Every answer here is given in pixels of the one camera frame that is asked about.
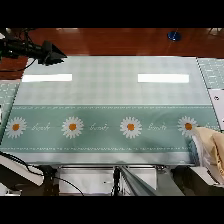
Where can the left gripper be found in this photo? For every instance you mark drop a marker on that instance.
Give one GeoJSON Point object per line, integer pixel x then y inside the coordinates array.
{"type": "Point", "coordinates": [50, 53]}

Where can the yellow T-shirt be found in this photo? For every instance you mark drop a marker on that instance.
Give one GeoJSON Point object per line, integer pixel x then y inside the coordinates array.
{"type": "Point", "coordinates": [216, 150]}

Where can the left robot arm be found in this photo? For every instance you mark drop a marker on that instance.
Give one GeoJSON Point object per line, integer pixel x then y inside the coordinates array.
{"type": "Point", "coordinates": [16, 48]}

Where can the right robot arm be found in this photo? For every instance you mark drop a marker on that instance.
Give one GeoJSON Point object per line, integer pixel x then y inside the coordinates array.
{"type": "Point", "coordinates": [181, 181]}

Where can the white garment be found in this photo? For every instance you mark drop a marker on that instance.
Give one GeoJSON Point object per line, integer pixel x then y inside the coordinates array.
{"type": "Point", "coordinates": [203, 153]}

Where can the silver frame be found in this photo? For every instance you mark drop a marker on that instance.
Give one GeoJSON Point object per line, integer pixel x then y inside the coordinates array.
{"type": "Point", "coordinates": [140, 183]}

